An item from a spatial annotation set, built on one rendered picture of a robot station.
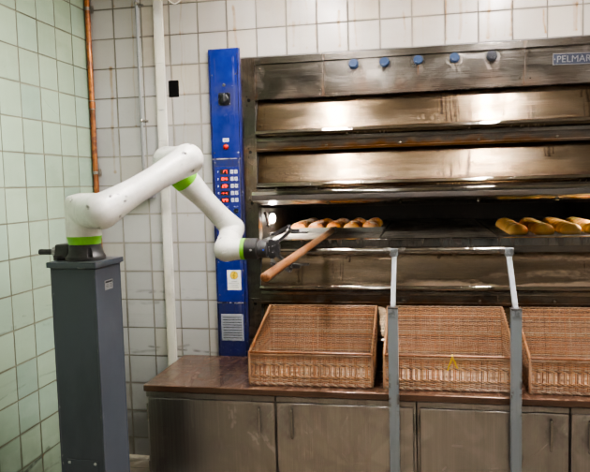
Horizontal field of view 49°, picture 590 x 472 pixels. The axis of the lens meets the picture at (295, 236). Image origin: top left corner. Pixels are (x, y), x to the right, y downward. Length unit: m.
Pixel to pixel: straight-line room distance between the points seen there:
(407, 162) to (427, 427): 1.24
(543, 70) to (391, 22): 0.74
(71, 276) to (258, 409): 0.99
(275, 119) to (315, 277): 0.82
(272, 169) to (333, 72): 0.56
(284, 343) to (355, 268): 0.52
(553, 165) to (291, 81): 1.32
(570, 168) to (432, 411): 1.30
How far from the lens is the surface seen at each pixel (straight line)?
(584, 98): 3.32
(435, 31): 3.29
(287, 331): 3.29
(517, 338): 2.71
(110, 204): 2.36
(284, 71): 3.34
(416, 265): 3.25
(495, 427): 2.87
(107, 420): 2.61
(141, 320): 3.61
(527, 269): 3.28
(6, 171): 3.00
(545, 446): 2.92
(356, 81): 3.28
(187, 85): 3.46
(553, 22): 3.34
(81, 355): 2.55
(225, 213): 2.81
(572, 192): 3.13
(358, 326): 3.25
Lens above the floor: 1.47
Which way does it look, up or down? 5 degrees down
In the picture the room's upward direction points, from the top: 2 degrees counter-clockwise
